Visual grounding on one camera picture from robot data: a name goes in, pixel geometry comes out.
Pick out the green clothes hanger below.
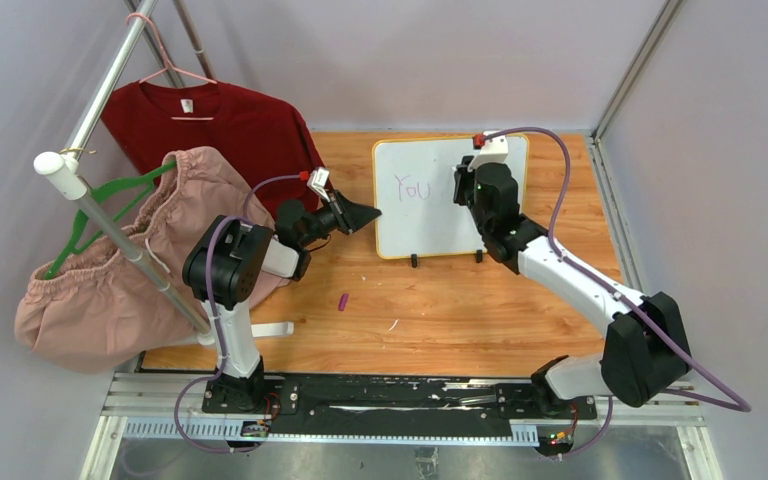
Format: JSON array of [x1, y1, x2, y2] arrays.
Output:
[[44, 160, 180, 280]]

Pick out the red t-shirt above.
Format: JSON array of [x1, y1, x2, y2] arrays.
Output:
[[101, 82, 323, 213]]

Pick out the grey aluminium frame post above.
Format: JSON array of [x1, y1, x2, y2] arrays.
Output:
[[591, 0, 685, 143]]

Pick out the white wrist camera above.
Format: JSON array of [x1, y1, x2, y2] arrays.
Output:
[[306, 167, 330, 203], [468, 131, 509, 171]]

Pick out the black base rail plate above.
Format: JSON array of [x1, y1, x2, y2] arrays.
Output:
[[201, 373, 597, 441]]

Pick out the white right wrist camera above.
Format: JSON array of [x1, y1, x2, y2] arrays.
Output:
[[468, 131, 509, 171]]

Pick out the purple marker cap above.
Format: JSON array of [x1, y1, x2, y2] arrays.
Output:
[[338, 293, 349, 311]]

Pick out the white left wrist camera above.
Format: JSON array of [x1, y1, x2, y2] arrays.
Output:
[[306, 167, 330, 203]]

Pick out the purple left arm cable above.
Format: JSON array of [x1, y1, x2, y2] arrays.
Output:
[[173, 170, 311, 455]]

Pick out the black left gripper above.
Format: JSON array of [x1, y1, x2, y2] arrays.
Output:
[[298, 190, 380, 249]]

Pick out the pink shorts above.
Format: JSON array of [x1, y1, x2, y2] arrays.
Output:
[[14, 145, 293, 374]]

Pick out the silver clothes rack pole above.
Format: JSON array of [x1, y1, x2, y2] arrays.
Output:
[[32, 0, 226, 346]]

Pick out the yellow-framed whiteboard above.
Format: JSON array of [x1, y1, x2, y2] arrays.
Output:
[[371, 133, 530, 261]]

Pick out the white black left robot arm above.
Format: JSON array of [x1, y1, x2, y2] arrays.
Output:
[[182, 190, 382, 413]]

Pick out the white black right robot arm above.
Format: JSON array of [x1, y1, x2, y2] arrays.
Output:
[[454, 156, 691, 418]]

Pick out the pink clothes hanger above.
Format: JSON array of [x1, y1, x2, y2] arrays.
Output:
[[125, 11, 220, 123]]

